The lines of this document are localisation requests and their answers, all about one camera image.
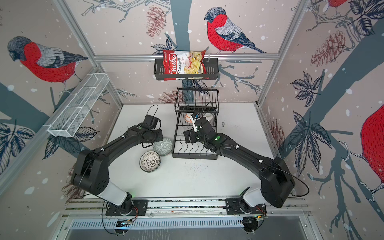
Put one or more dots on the orange floral bowl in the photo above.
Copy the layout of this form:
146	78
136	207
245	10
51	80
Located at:
190	117

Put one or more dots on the black wall basket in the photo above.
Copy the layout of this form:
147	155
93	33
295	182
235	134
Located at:
208	70

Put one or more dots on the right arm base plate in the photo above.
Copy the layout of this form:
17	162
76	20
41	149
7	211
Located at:
240	207

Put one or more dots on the black white lattice bowl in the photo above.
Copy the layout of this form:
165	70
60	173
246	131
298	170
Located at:
150	161

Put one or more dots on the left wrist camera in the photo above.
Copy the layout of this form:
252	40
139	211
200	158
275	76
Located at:
151	122

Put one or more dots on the pink striped bowl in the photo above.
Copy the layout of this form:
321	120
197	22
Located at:
210	118

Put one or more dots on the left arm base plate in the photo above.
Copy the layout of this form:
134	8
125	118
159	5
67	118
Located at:
128	208

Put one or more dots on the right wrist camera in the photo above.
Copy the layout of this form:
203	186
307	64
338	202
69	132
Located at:
195	117

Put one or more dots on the aluminium mounting rail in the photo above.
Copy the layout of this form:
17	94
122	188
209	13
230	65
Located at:
186	208

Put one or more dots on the green patterned bowl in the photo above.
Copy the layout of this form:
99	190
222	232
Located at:
163	147

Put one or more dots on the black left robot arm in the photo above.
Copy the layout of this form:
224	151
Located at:
91	172

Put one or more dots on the white mesh wall shelf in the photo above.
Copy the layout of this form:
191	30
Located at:
81	102

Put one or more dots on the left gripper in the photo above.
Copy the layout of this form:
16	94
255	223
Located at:
160	136

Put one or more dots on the red cassava chips bag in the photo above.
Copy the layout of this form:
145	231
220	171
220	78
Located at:
183	62

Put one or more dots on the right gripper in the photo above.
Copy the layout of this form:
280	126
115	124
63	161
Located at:
191	134

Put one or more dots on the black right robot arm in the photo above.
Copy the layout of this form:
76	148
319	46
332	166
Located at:
276	181

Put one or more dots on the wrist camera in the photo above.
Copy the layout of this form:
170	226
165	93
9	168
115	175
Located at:
195	117
151	122

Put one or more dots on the black wire dish rack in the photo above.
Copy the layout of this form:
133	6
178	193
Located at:
205	103

